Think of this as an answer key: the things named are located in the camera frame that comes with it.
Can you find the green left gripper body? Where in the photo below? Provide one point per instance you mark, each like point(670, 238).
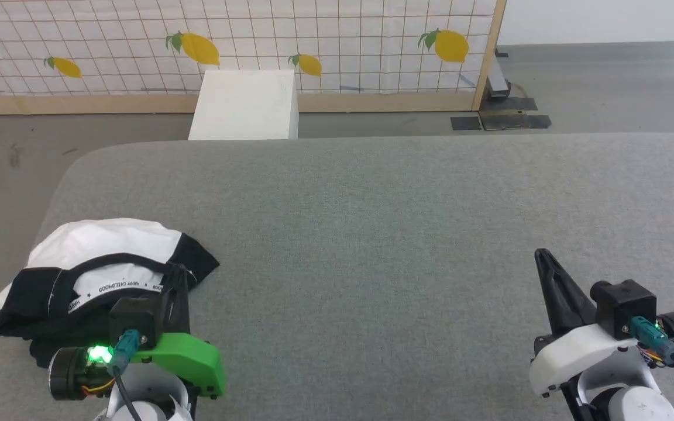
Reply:
point(193, 359)

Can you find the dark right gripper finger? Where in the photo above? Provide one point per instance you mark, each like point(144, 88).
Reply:
point(547, 310)
point(571, 310)

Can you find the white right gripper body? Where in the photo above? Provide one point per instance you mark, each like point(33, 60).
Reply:
point(577, 351)

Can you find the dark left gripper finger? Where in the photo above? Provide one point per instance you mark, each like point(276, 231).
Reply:
point(182, 304)
point(167, 310)

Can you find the white and black t-shirt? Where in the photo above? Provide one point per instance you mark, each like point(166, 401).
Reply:
point(97, 245)

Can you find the grey fabric sofa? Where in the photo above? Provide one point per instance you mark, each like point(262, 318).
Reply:
point(372, 245)

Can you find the dark metal partition foot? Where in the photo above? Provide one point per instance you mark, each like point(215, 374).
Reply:
point(512, 114)

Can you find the small dark floor plate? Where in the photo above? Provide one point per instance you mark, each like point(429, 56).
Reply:
point(466, 123)

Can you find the white box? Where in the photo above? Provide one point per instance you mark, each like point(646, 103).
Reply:
point(246, 105)

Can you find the lemon print partition screen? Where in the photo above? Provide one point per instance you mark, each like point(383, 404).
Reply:
point(343, 35)

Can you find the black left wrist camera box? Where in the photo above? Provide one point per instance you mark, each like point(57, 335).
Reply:
point(135, 321)

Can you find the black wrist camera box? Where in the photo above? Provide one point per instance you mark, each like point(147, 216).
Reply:
point(135, 321)
point(626, 304)

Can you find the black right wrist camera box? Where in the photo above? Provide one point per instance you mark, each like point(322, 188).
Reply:
point(626, 304)

